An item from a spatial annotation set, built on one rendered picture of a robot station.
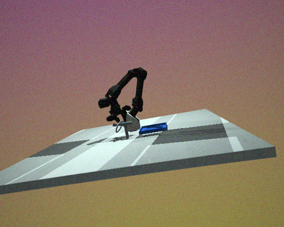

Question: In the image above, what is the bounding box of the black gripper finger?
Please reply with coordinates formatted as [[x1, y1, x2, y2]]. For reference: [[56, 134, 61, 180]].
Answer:
[[120, 112, 127, 122], [112, 117, 120, 123]]

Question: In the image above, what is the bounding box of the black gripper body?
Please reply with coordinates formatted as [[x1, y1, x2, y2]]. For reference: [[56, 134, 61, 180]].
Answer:
[[106, 103, 131, 121]]

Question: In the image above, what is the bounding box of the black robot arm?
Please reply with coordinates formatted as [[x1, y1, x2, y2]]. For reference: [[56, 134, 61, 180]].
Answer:
[[98, 67, 147, 117]]

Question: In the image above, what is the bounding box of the blue tray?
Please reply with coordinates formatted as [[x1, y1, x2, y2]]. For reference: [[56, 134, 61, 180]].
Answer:
[[139, 122, 167, 134]]

